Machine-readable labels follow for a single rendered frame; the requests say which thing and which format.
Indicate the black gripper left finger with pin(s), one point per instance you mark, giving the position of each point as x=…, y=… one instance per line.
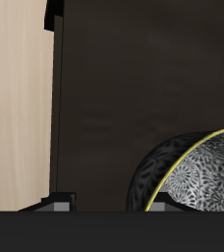
x=60, y=201

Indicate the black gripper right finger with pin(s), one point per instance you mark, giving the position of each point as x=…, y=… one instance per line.
x=164, y=201

